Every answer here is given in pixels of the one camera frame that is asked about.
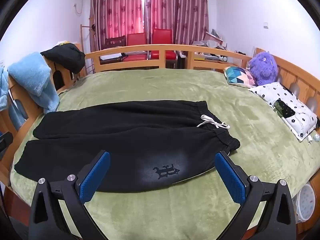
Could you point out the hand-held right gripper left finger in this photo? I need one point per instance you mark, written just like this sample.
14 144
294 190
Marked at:
96 177

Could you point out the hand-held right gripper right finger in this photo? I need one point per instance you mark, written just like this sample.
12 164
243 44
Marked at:
228 177

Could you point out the black pants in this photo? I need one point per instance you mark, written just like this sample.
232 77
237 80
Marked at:
125 142

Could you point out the white laundry basket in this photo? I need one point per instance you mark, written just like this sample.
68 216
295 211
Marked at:
306 202

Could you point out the dark green cloth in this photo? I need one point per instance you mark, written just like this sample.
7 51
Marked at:
283 108

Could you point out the white floral pillow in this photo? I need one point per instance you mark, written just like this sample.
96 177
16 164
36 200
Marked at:
300 122

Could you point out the geometric patterned pillow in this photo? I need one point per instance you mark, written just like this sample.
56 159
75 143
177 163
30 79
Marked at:
240 76

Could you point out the green fleece blanket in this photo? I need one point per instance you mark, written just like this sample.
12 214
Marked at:
162 87

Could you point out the purple plush toy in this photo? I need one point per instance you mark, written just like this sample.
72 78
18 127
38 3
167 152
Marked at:
263 66

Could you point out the light blue fleece robe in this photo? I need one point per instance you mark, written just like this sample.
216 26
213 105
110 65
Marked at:
30 75

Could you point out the black garment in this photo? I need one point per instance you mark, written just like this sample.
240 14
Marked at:
65 56

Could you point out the pile of papers and boxes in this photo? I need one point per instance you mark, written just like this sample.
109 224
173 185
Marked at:
212 42

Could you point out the dark wooden chair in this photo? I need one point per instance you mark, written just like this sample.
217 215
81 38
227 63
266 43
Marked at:
115 42

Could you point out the wooden coat rack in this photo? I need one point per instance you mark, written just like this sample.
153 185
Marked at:
82 37

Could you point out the red chair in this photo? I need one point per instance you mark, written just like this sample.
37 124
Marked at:
136 40
162 37

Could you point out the pink floral curtain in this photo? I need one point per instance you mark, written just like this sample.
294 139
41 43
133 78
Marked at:
180 7
117 10

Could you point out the wooden bed frame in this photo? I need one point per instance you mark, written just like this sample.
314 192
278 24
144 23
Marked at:
140 48

